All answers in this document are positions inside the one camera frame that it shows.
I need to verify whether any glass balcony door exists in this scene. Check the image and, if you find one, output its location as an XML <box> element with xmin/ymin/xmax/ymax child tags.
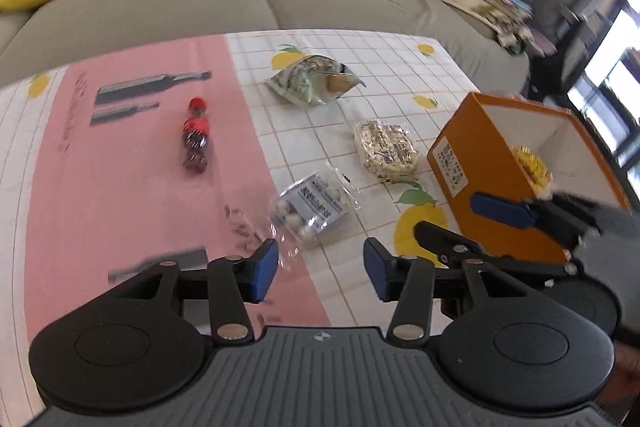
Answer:
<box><xmin>567</xmin><ymin>0</ymin><xmax>640</xmax><ymax>168</ymax></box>

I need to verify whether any grey office chair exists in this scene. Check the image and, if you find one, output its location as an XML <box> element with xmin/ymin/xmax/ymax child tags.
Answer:
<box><xmin>530</xmin><ymin>0</ymin><xmax>601</xmax><ymax>58</ymax></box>

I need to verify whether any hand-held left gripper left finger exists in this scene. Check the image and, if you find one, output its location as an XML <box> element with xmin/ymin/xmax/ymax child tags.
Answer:
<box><xmin>107</xmin><ymin>239</ymin><xmax>280</xmax><ymax>342</ymax></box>

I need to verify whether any clear packet with grey label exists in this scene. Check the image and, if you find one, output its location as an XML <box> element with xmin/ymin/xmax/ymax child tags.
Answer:
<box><xmin>269</xmin><ymin>162</ymin><xmax>362</xmax><ymax>268</ymax></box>

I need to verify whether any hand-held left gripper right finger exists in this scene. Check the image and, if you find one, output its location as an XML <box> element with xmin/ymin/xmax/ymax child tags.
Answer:
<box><xmin>363</xmin><ymin>237</ymin><xmax>546</xmax><ymax>342</ymax></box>

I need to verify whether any small bottle with red cap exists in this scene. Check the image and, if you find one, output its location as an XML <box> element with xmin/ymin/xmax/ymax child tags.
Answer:
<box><xmin>181</xmin><ymin>97</ymin><xmax>211</xmax><ymax>174</ymax></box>

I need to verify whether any beige fabric sofa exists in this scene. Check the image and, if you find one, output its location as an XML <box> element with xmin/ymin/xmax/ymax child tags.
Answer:
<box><xmin>0</xmin><ymin>0</ymin><xmax>531</xmax><ymax>94</ymax></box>

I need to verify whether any green and white snack packet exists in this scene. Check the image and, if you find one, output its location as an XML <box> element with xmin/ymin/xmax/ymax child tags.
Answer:
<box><xmin>266</xmin><ymin>54</ymin><xmax>365</xmax><ymax>106</ymax></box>

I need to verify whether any orange cardboard box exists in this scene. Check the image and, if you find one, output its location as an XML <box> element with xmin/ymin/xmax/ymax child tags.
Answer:
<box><xmin>426</xmin><ymin>92</ymin><xmax>631</xmax><ymax>264</ymax></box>

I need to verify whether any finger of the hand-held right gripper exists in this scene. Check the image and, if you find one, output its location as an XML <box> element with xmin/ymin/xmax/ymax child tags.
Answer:
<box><xmin>414</xmin><ymin>220</ymin><xmax>578</xmax><ymax>279</ymax></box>
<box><xmin>470</xmin><ymin>192</ymin><xmax>593</xmax><ymax>250</ymax></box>

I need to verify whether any clear packet of nuts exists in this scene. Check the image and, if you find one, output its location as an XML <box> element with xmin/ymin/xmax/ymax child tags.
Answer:
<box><xmin>354</xmin><ymin>119</ymin><xmax>420</xmax><ymax>182</ymax></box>

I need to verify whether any yellow snack packet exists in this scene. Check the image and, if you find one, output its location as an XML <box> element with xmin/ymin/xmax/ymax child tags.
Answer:
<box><xmin>515</xmin><ymin>144</ymin><xmax>554</xmax><ymax>200</ymax></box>

